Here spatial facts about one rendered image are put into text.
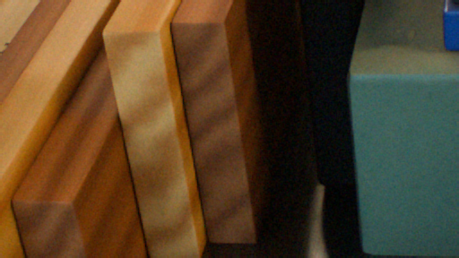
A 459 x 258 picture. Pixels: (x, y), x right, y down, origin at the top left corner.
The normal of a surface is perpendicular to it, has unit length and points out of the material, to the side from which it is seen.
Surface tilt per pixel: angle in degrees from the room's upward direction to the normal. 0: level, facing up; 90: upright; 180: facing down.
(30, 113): 0
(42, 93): 0
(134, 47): 90
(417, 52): 0
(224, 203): 90
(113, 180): 90
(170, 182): 90
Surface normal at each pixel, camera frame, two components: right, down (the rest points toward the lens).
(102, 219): 0.97, 0.00
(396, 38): -0.14, -0.85
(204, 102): -0.22, 0.53
